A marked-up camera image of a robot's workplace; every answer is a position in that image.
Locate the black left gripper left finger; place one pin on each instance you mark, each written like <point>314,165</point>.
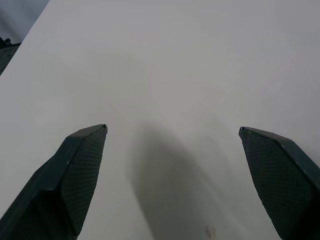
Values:
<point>50,190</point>

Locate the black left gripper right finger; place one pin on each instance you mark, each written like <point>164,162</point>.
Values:
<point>282,180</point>

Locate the black floor stand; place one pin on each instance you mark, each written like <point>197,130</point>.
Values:
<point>6,56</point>

